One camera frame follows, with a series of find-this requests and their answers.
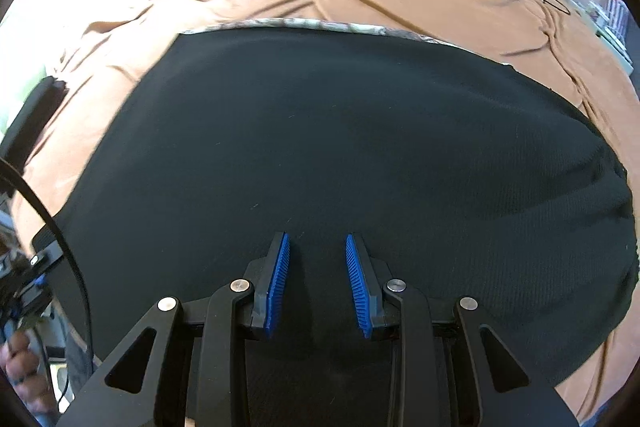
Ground black cable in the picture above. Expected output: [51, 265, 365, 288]
[0, 156, 98, 370]

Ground striped gift bag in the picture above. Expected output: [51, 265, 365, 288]
[602, 0, 632, 30]

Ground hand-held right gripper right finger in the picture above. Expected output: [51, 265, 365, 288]
[345, 233, 581, 427]

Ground person's left hand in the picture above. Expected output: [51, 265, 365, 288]
[0, 329, 56, 415]

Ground purple patterned cloth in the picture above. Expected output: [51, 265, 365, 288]
[180, 18, 451, 45]

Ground white nightstand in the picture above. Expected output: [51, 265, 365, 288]
[567, 0, 636, 75]

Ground black pants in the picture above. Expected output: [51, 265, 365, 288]
[50, 29, 640, 388]

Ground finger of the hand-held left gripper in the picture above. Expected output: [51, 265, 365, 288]
[30, 229, 67, 293]

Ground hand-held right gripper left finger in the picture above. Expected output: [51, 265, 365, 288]
[57, 231, 292, 427]

